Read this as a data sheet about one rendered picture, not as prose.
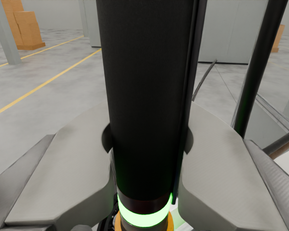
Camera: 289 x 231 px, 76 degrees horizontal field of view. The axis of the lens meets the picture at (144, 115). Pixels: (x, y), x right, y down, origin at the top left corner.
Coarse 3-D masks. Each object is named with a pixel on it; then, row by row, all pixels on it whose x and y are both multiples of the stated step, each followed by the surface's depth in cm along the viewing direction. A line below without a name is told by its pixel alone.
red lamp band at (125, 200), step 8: (120, 192) 10; (168, 192) 10; (120, 200) 11; (128, 200) 10; (136, 200) 10; (152, 200) 10; (160, 200) 10; (168, 200) 11; (128, 208) 10; (136, 208) 10; (144, 208) 10; (152, 208) 10; (160, 208) 10
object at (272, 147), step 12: (276, 0) 10; (276, 12) 10; (264, 24) 11; (276, 24) 11; (264, 36) 11; (264, 48) 11; (252, 60) 12; (264, 60) 12; (252, 72) 12; (252, 84) 13; (252, 96) 13; (240, 108) 14; (240, 120) 15; (240, 132) 15; (276, 144) 24
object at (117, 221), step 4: (168, 216) 14; (116, 220) 14; (168, 220) 13; (172, 220) 14; (116, 224) 13; (168, 224) 13; (172, 224) 13; (116, 228) 13; (120, 228) 13; (168, 228) 13; (172, 228) 13
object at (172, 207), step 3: (177, 198) 18; (177, 201) 18; (171, 204) 18; (177, 204) 18; (171, 207) 17; (174, 207) 17; (177, 207) 17; (171, 210) 17; (186, 222) 16; (183, 225) 16; (186, 225) 16; (189, 225) 16; (174, 228) 16; (177, 228) 16; (180, 228) 16; (183, 228) 16; (186, 228) 16; (189, 228) 16; (192, 228) 16
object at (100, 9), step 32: (96, 0) 6; (128, 0) 5; (160, 0) 5; (192, 0) 6; (128, 32) 5; (160, 32) 5; (128, 64) 6; (160, 64) 6; (128, 96) 7; (160, 96) 7; (128, 128) 7; (160, 128) 7; (128, 160) 8; (160, 160) 8; (128, 192) 10; (160, 192) 10
